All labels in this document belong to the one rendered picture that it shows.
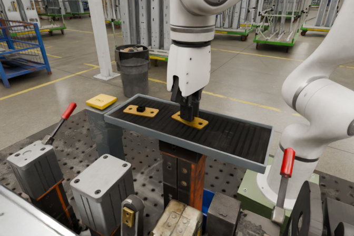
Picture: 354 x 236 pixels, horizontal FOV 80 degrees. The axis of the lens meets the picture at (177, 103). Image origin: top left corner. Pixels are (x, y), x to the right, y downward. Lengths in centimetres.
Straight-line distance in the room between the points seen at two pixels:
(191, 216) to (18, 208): 39
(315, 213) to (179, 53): 31
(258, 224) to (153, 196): 57
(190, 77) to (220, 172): 69
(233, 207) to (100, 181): 24
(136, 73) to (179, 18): 272
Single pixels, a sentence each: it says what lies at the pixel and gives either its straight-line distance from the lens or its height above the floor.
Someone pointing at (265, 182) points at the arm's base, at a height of 81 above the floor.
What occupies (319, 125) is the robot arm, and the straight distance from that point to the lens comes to 64.
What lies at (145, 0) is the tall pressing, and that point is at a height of 128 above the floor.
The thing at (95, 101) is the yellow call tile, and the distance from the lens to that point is 62.
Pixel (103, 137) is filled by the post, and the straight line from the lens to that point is 65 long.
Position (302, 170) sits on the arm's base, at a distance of 78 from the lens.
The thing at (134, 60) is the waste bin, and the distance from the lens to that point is 301.
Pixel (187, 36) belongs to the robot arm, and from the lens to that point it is 39.
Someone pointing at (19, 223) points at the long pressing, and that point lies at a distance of 60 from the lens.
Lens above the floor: 143
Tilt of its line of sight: 28 degrees down
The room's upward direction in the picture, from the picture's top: straight up
